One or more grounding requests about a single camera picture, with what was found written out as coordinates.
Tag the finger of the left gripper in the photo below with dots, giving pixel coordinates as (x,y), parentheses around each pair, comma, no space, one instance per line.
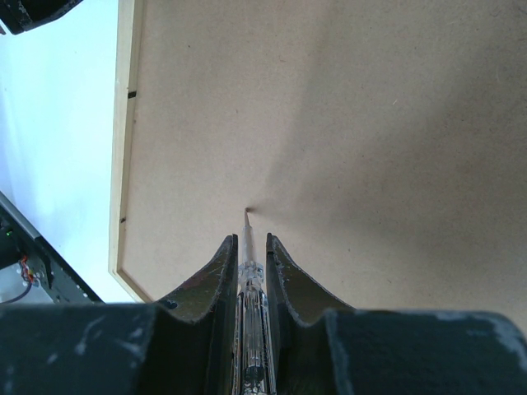
(20,16)

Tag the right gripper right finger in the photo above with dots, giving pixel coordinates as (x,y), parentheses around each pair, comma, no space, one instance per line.
(325,346)

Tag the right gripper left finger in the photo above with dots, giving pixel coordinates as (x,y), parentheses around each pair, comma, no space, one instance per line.
(181,344)

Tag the small metal tool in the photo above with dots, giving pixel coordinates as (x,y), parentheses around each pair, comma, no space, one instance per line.
(253,370)

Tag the light wooden picture frame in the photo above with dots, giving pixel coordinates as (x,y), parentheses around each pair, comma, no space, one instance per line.
(383,142)

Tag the aluminium front rail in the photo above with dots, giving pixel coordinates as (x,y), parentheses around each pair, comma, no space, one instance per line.
(17,227)

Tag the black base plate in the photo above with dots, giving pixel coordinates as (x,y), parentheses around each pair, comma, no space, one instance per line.
(46,268)

